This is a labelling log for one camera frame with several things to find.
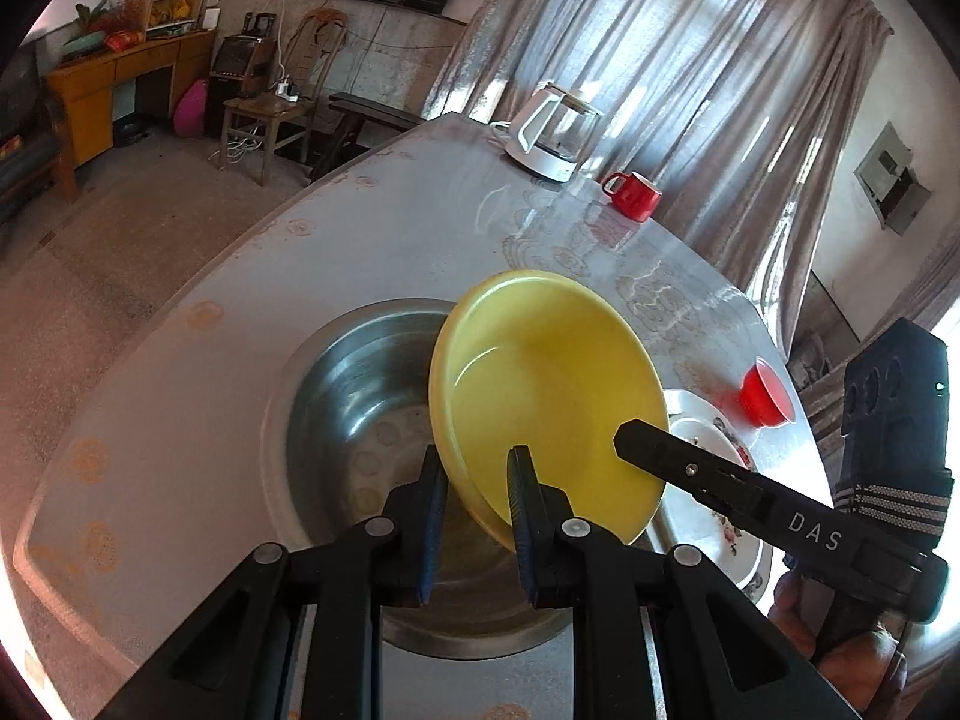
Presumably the black armchair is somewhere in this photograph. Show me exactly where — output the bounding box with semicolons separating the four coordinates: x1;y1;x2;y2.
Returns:
0;52;65;203

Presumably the orange wooden desk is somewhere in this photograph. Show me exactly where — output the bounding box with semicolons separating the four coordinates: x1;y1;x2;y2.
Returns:
43;28;218;203

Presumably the wide beige curtain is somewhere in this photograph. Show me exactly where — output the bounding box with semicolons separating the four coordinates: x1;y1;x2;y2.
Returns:
420;0;893;361

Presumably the grey electrical wall box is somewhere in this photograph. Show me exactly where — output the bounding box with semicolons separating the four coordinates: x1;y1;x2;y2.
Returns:
855;122;935;235

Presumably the pink ball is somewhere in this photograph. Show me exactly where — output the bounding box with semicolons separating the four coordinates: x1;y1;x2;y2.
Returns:
172;79;211;137

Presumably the patterned cloth bundle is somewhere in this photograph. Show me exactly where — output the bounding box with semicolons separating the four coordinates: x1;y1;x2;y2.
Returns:
791;330;852;391

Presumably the person's right hand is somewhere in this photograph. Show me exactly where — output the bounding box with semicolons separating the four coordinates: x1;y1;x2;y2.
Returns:
769;570;908;720

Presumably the wooden chair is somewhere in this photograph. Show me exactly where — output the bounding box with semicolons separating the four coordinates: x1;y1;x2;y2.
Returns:
220;6;350;188

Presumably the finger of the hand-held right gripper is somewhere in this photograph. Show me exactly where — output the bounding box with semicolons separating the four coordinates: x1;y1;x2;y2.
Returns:
613;418;764;532

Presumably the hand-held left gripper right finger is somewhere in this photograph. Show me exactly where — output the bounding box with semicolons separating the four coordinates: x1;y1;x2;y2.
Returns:
506;445;863;720

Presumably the pink rimmed floral plate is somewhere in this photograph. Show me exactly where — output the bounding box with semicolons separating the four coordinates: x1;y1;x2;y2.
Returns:
739;540;775;602

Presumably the yellow bowl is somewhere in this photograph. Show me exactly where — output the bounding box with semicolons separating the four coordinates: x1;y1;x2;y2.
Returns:
427;268;670;550

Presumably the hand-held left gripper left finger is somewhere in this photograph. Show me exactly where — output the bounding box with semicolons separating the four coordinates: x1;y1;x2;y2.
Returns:
90;444;449;720

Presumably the stainless steel bowl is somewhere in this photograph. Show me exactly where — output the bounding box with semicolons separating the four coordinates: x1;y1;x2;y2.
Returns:
261;298;578;652

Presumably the narrow beige curtain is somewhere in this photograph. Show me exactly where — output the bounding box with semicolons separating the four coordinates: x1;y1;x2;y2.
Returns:
877;217;960;346

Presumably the dark wooden bench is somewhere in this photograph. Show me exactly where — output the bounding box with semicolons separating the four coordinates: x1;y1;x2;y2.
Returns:
311;91;428;181

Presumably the red mug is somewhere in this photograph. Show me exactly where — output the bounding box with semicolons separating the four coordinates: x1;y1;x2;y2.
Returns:
601;171;664;224

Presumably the red plastic bowl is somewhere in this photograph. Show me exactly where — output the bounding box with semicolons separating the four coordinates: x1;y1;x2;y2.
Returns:
739;358;796;427

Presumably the white glass electric kettle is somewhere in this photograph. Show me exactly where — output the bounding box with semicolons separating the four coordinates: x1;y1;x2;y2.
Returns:
491;80;605;185

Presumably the white dragon print plate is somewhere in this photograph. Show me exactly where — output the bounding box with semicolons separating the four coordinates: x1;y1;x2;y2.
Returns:
649;388;758;586

